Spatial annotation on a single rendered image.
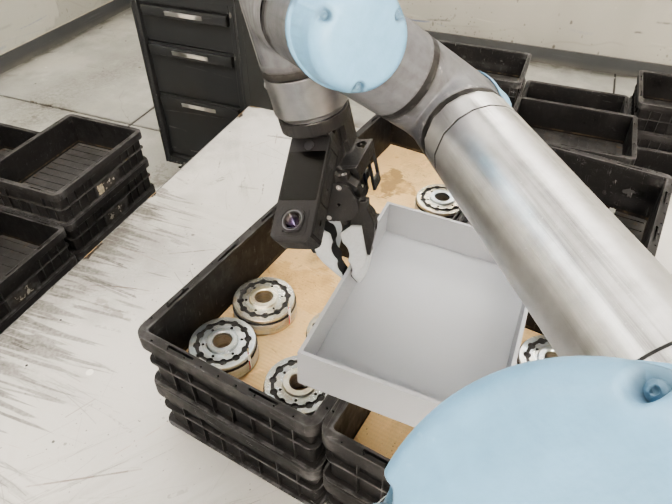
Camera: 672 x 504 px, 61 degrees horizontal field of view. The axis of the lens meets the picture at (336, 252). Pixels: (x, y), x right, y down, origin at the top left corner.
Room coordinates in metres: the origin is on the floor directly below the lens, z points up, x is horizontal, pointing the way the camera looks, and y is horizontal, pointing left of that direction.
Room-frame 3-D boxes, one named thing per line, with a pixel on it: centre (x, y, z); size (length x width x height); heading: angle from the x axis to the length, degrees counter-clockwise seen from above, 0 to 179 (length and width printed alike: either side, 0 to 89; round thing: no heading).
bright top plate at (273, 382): (0.49, 0.05, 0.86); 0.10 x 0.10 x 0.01
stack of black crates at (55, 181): (1.54, 0.84, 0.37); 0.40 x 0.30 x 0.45; 158
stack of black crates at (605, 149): (1.70, -0.78, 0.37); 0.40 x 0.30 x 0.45; 68
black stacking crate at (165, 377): (0.62, 0.05, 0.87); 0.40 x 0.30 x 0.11; 149
